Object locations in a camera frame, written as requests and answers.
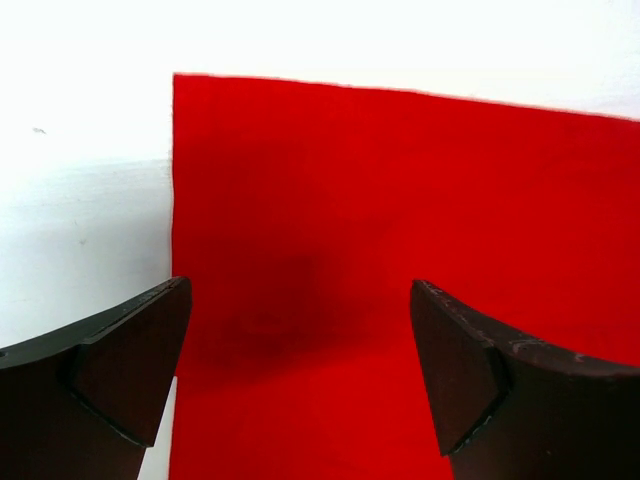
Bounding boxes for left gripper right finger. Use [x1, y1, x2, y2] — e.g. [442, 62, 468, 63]
[410, 280, 639, 480]

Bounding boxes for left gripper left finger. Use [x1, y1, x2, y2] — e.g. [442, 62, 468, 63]
[1, 277, 192, 479]

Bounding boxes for red t shirt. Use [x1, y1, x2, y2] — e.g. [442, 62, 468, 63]
[170, 75, 639, 479]

